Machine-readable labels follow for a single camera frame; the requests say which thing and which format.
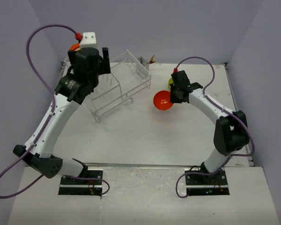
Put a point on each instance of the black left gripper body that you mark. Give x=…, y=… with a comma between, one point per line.
x=95, y=79

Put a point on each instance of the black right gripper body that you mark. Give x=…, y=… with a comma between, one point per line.
x=174, y=97

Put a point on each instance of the orange bowl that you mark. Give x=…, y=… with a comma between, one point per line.
x=161, y=100
x=75, y=47

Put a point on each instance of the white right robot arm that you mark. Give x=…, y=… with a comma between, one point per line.
x=229, y=133

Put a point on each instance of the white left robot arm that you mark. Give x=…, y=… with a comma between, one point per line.
x=37, y=152

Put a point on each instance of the grey cutlery holder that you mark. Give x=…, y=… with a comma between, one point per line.
x=143, y=62

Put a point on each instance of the brown wooden spoon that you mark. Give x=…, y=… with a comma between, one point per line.
x=152, y=60

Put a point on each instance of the white wire dish rack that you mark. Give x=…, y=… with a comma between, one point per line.
x=127, y=78

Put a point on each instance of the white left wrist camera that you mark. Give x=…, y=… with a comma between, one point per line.
x=88, y=40

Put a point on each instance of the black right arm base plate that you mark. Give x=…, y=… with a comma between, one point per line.
x=207, y=185

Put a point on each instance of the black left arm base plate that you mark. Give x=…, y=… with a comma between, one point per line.
x=70, y=186

